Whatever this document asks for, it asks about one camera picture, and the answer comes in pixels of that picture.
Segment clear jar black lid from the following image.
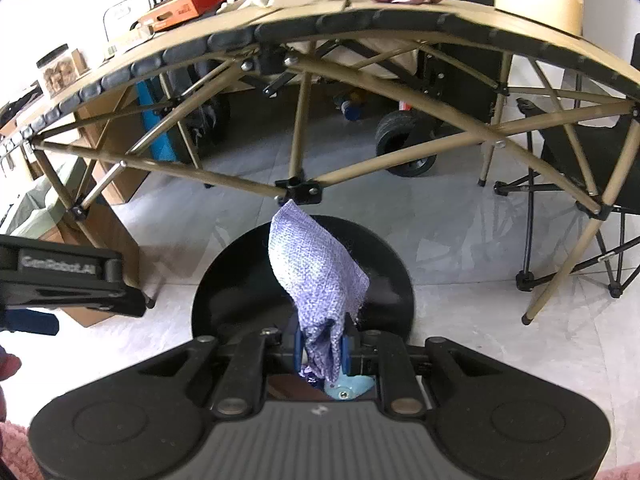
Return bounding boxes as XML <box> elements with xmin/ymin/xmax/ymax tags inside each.
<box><xmin>36</xmin><ymin>44</ymin><xmax>82</xmax><ymax>98</ymax></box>

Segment plain brown cardboard box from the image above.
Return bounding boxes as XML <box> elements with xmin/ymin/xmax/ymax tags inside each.
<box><xmin>75</xmin><ymin>85</ymin><xmax>151</xmax><ymax>206</ymax></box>

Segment person's left hand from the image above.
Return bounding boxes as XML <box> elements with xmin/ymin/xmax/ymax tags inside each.
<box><xmin>0</xmin><ymin>347</ymin><xmax>22</xmax><ymax>377</ymax></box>

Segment cardboard box with liner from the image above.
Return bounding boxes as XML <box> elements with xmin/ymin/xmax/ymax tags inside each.
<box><xmin>0</xmin><ymin>160</ymin><xmax>156</xmax><ymax>328</ymax></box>

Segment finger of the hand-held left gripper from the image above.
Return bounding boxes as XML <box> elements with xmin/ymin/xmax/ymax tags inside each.
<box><xmin>0</xmin><ymin>279</ymin><xmax>147</xmax><ymax>319</ymax></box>
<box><xmin>0</xmin><ymin>309</ymin><xmax>60</xmax><ymax>337</ymax></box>

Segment black folding chair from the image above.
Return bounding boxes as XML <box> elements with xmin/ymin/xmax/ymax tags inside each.
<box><xmin>492</xmin><ymin>32</ymin><xmax>640</xmax><ymax>301</ymax></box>

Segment khaki slatted folding table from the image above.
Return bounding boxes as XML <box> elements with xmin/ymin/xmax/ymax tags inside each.
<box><xmin>0</xmin><ymin>0</ymin><xmax>640</xmax><ymax>326</ymax></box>

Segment black round waste bin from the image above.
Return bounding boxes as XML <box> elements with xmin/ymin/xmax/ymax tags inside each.
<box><xmin>191</xmin><ymin>215</ymin><xmax>417</xmax><ymax>356</ymax></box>

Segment black utility wagon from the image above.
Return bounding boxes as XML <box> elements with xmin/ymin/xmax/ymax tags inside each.
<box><xmin>375</xmin><ymin>45</ymin><xmax>506</xmax><ymax>177</ymax></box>

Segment blue flat board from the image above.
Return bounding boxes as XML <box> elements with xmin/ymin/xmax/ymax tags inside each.
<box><xmin>135</xmin><ymin>80</ymin><xmax>178</xmax><ymax>161</ymax></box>

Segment purple woven cloth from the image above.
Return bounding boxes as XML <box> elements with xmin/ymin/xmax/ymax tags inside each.
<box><xmin>269</xmin><ymin>199</ymin><xmax>371</xmax><ymax>382</ymax></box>

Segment person's left leg pink fleece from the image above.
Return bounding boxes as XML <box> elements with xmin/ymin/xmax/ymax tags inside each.
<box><xmin>0</xmin><ymin>417</ymin><xmax>36</xmax><ymax>480</ymax></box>

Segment white yellow flat box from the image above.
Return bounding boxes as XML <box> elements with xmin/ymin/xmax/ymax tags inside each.
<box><xmin>102</xmin><ymin>30</ymin><xmax>153</xmax><ymax>56</ymax></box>

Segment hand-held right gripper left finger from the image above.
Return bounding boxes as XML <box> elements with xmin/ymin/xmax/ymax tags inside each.
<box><xmin>137</xmin><ymin>327</ymin><xmax>307</xmax><ymax>420</ymax></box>

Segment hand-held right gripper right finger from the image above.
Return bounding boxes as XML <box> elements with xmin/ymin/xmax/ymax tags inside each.
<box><xmin>341</xmin><ymin>327</ymin><xmax>505</xmax><ymax>420</ymax></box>

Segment pale green bin liner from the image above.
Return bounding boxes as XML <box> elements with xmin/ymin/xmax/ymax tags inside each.
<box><xmin>7</xmin><ymin>160</ymin><xmax>96</xmax><ymax>241</ymax></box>

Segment white plastic frame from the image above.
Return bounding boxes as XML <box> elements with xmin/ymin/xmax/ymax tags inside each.
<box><xmin>102</xmin><ymin>0</ymin><xmax>151</xmax><ymax>41</ymax></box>

